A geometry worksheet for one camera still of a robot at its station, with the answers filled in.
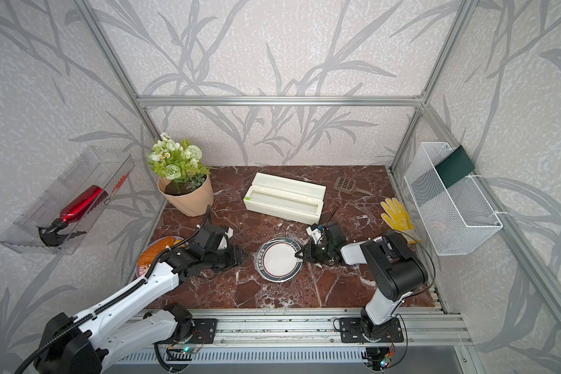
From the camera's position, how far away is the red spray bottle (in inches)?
23.4

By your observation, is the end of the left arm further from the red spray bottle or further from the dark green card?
the dark green card

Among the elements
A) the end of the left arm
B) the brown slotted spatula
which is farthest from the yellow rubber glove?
the end of the left arm

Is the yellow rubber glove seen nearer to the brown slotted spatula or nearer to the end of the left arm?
the brown slotted spatula

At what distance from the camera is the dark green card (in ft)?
2.29

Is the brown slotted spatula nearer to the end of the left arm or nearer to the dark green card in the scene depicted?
the dark green card
